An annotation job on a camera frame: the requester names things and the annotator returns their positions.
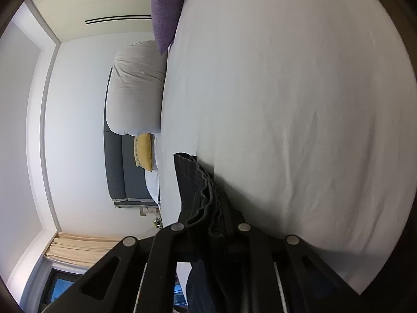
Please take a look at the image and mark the grey padded headboard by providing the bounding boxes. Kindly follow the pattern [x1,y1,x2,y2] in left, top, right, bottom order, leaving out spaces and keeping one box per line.
[103,67,161,208]

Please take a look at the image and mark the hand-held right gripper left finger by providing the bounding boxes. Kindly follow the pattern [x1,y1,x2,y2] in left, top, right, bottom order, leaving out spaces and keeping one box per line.
[38,222,187,313]

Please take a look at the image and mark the white wardrobe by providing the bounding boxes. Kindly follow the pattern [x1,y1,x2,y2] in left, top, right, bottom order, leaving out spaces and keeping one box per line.
[29,0,163,44]

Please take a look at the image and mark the white rolled duvet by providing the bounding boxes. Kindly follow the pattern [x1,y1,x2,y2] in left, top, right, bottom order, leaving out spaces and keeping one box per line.
[106,40,167,136]

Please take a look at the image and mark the beige curtain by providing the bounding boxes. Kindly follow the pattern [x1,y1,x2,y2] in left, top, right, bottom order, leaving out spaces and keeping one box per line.
[44,232,157,270]

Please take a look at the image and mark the bed with white sheet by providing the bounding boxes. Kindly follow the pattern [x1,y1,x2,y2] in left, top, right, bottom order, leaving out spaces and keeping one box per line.
[156,0,417,297]

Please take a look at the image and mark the yellow cushion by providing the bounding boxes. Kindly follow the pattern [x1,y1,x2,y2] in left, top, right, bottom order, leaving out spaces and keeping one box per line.
[134,133,155,173]

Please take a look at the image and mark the white pillow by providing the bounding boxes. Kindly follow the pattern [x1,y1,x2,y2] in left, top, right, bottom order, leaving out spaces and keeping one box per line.
[144,134,161,203]

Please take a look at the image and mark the purple cushion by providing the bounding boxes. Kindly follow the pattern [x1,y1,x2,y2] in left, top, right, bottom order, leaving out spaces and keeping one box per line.
[150,0,189,56]

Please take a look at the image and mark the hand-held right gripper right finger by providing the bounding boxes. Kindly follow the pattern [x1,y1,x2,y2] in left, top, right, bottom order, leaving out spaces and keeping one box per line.
[228,222,360,313]

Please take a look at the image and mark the black pants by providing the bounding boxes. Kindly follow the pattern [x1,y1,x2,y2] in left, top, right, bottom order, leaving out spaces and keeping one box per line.
[173,152,238,313]

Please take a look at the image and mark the window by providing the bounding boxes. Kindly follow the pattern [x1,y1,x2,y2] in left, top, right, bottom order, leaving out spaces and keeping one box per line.
[38,267,98,313]

